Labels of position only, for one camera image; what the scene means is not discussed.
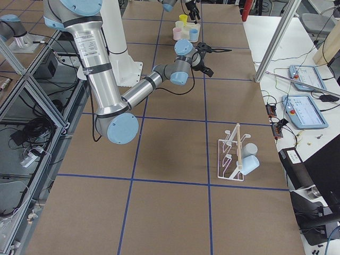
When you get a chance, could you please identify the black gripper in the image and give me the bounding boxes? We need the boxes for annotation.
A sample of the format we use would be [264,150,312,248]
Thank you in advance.
[184,0,200,21]
[192,49,214,78]

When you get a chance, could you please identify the yellow plastic cup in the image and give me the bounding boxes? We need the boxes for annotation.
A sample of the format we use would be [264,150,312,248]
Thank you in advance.
[178,14,188,25]

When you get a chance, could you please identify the grey translucent plastic cup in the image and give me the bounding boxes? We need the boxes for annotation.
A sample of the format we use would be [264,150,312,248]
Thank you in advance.
[241,143,258,158]

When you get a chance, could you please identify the light blue plastic cup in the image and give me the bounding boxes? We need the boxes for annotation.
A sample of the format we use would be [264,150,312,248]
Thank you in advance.
[240,155,260,175]

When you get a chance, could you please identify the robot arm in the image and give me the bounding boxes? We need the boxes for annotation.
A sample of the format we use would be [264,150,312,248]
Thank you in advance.
[43,1,213,145]
[158,0,201,23]

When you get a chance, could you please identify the pale green plastic cup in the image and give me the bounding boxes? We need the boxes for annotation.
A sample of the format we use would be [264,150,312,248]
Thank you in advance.
[175,21,184,30]

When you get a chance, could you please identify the pink plastic cup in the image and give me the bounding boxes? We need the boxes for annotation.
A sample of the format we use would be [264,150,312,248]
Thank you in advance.
[173,27,182,41]

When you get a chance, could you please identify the white plastic tray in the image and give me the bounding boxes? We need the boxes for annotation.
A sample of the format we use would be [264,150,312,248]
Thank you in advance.
[181,22,200,41]

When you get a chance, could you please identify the blue teach pendant near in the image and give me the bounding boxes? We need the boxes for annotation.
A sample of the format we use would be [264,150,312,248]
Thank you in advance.
[282,95,328,130]

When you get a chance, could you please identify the blue teach pendant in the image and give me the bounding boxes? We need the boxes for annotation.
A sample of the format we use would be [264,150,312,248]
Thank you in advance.
[282,95,328,130]
[289,65,327,90]

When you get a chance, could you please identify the blue teach pendant far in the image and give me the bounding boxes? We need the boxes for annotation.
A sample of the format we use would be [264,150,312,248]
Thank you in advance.
[289,65,327,90]

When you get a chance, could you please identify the brown paper table mat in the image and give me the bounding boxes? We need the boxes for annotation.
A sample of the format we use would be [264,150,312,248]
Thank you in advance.
[25,4,304,254]

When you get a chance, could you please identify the metal rod with stand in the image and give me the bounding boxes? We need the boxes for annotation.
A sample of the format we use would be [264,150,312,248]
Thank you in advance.
[265,71,340,98]

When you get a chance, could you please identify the grey office chair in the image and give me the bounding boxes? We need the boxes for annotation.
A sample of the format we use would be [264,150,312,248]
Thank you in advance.
[300,13,336,45]

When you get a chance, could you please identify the black power supply box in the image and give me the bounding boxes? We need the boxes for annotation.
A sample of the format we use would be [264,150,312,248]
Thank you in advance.
[278,147,315,190]

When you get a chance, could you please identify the black computer monitor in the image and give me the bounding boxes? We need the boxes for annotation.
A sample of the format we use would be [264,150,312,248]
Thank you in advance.
[291,136,339,245]

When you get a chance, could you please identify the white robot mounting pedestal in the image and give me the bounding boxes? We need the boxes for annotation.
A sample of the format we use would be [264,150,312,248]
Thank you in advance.
[100,0,143,87]

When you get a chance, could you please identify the white wire cup rack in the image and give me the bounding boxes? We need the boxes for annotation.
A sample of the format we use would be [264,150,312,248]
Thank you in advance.
[217,123,251,182]

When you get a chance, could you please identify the aluminium frame post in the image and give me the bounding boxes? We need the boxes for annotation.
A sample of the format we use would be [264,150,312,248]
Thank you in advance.
[254,0,301,83]

